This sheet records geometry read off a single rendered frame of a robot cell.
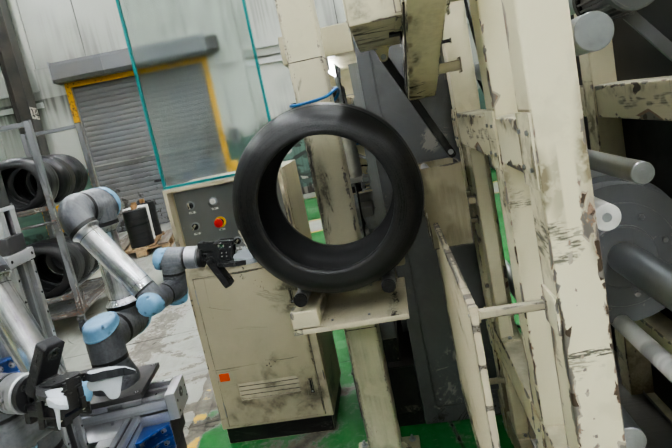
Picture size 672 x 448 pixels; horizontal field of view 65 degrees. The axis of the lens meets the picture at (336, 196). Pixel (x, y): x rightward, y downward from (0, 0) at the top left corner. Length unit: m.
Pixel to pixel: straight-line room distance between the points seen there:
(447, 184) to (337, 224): 0.43
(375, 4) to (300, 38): 0.68
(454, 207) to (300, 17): 0.86
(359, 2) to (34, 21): 11.09
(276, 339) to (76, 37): 9.93
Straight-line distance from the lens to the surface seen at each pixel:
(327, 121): 1.54
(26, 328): 1.36
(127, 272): 1.78
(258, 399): 2.68
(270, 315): 2.48
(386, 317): 1.68
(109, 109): 11.53
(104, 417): 1.99
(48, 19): 12.11
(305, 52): 1.95
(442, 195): 1.89
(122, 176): 11.56
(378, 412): 2.27
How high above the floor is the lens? 1.44
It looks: 8 degrees down
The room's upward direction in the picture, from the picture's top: 12 degrees counter-clockwise
